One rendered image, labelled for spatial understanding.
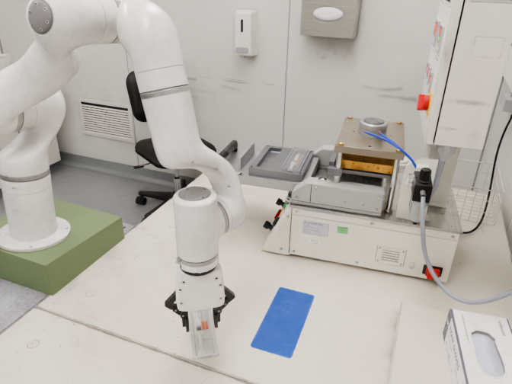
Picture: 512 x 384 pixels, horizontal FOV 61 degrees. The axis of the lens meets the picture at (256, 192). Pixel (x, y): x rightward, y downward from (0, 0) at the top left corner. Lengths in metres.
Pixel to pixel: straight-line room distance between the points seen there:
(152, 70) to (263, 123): 2.21
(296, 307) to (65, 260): 0.62
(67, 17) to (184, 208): 0.39
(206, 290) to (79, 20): 0.56
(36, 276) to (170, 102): 0.68
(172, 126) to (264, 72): 2.12
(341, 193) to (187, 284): 0.52
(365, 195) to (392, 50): 1.57
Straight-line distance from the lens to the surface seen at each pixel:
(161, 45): 0.79
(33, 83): 1.08
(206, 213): 0.82
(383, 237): 1.26
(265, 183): 1.31
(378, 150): 1.19
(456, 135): 1.15
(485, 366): 0.99
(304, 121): 2.87
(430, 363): 1.05
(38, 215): 1.30
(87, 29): 0.90
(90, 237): 1.33
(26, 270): 1.31
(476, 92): 1.13
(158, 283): 1.26
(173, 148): 0.80
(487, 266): 1.49
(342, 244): 1.28
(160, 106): 0.79
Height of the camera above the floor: 1.52
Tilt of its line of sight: 27 degrees down
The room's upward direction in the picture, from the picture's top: 1 degrees clockwise
